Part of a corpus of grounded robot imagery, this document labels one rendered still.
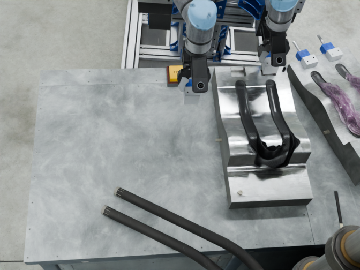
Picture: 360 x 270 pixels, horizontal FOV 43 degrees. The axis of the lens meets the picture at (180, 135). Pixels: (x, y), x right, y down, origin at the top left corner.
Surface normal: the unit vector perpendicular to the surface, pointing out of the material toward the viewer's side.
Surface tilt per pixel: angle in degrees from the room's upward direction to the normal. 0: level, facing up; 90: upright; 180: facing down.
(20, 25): 0
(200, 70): 32
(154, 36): 0
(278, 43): 41
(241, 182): 0
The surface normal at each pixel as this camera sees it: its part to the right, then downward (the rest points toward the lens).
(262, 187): 0.07, -0.49
